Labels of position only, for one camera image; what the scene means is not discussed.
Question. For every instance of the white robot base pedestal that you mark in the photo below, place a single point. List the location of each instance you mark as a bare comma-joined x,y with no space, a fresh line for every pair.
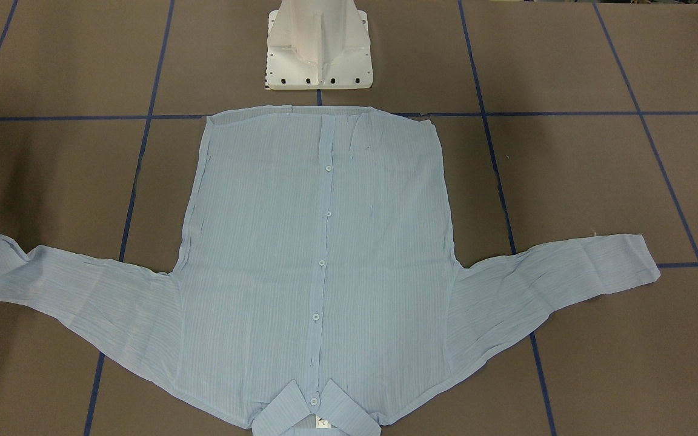
318,45

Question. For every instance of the light blue striped shirt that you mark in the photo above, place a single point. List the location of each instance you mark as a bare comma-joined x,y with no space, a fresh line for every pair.
316,277

